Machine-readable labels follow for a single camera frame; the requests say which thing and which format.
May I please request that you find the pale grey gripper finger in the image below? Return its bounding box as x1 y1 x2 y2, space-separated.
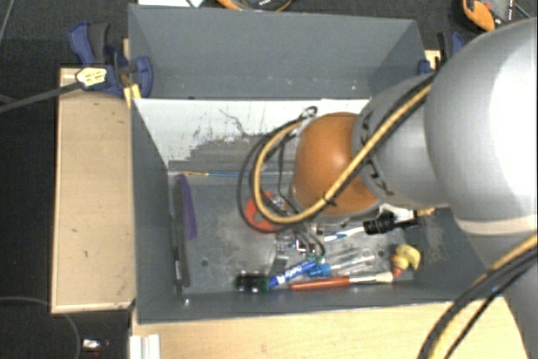
274 249 295 271
274 232 297 251

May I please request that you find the blue marker pen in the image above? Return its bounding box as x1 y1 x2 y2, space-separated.
268 257 334 289

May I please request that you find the clear plastic tube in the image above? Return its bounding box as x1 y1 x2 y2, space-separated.
325 246 376 271

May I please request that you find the yellow rubber duck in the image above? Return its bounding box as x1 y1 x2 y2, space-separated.
389 242 422 281

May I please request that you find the grey metal bin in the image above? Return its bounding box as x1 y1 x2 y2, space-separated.
127 3 489 325

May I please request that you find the pale wood flat board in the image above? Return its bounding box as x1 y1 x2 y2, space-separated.
50 66 138 314

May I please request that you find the orange ring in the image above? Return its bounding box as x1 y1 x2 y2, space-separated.
244 190 285 234

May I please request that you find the red-brown handled brush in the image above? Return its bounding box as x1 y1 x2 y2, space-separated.
288 271 395 292

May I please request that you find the black cylinder on white bracket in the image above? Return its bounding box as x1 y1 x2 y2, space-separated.
362 205 436 236

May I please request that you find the thin yellow and blue wire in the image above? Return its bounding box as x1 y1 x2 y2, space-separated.
181 170 279 180

